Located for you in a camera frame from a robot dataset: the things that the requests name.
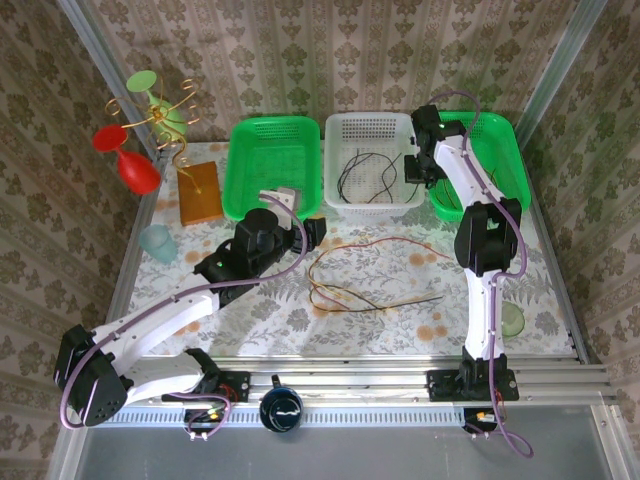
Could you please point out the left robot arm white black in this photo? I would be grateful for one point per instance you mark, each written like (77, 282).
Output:
(150, 322)

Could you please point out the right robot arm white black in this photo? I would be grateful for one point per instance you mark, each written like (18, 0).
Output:
(480, 320)

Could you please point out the white plastic basket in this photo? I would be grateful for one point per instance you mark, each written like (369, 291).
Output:
(350, 130)

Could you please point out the green plastic basket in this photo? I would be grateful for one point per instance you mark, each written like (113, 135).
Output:
(275, 150)
(500, 145)

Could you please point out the frosted blue cup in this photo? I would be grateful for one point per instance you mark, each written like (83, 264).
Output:
(160, 245)

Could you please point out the floral tablecloth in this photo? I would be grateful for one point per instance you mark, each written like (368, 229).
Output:
(350, 340)

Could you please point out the red wine glass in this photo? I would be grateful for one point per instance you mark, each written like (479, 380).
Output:
(137, 172)

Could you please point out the dark blue mug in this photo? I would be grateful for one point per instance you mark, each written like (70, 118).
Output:
(280, 410)

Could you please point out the translucent green cup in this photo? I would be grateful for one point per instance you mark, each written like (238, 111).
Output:
(514, 322)

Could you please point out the small black electronics board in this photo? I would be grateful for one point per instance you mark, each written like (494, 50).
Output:
(205, 415)
(480, 417)

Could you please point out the green wine glass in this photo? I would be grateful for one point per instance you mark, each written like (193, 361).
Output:
(141, 81)

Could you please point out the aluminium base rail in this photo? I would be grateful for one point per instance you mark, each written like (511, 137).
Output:
(350, 387)

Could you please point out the aluminium frame post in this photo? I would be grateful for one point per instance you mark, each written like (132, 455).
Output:
(99, 50)
(570, 50)

